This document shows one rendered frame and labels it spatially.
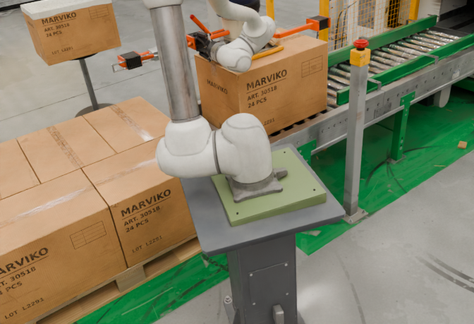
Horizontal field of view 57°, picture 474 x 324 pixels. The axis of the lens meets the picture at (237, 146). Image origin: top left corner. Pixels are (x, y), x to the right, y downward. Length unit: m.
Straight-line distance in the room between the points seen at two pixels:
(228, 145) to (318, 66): 1.10
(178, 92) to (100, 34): 2.35
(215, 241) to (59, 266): 0.90
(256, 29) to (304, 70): 0.57
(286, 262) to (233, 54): 0.87
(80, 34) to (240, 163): 2.47
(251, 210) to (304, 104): 1.08
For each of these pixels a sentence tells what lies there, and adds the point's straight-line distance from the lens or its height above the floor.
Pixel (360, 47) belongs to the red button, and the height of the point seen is 1.02.
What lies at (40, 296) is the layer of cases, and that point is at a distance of 2.21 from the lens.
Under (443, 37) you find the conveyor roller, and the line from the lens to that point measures 3.80.
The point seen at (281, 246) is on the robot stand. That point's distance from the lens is 1.70.
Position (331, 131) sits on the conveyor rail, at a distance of 2.49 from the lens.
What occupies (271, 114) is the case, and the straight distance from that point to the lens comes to 2.30.
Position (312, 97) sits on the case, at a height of 0.66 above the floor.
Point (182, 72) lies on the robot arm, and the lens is 1.46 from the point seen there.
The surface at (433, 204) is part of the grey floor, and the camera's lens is 2.85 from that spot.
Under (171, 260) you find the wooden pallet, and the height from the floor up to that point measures 0.02.
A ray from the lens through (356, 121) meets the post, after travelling 2.30.
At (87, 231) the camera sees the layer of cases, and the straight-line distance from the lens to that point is 2.08.
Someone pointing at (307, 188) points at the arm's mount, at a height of 0.79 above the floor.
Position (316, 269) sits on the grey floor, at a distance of 2.36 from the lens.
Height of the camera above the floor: 1.75
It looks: 32 degrees down
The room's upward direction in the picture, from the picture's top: 6 degrees counter-clockwise
